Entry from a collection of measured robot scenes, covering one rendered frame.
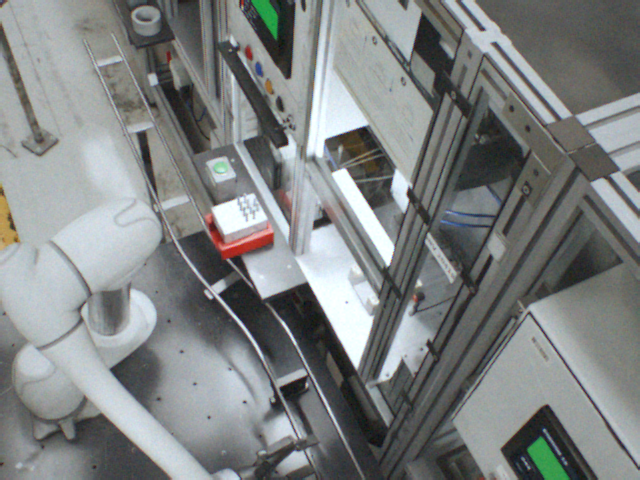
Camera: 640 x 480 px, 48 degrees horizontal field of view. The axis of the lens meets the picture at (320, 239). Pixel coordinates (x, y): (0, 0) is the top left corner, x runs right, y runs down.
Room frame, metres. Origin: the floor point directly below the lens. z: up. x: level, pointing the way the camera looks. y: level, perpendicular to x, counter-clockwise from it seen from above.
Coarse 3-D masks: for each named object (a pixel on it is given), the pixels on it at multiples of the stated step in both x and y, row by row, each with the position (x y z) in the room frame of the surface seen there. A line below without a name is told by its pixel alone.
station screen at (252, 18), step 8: (240, 0) 1.29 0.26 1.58; (248, 0) 1.25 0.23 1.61; (272, 0) 1.15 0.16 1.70; (240, 8) 1.29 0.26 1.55; (248, 8) 1.25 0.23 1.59; (272, 8) 1.15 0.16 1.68; (248, 16) 1.25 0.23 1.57; (256, 16) 1.22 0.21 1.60; (256, 24) 1.22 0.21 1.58; (264, 24) 1.18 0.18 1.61; (256, 32) 1.22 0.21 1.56; (264, 32) 1.18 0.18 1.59; (264, 40) 1.18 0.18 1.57; (272, 40) 1.15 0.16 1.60; (272, 48) 1.15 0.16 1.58; (272, 56) 1.15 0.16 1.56
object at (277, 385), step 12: (264, 360) 0.78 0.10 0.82; (300, 360) 0.79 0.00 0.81; (300, 372) 0.76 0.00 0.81; (312, 372) 0.76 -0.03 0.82; (276, 384) 0.71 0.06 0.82; (288, 384) 0.73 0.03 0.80; (300, 384) 0.75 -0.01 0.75; (276, 396) 0.71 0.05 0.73; (288, 396) 0.73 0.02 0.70; (324, 396) 0.70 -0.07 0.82; (336, 420) 0.64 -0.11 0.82; (348, 444) 0.58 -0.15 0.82; (360, 468) 0.53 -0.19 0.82
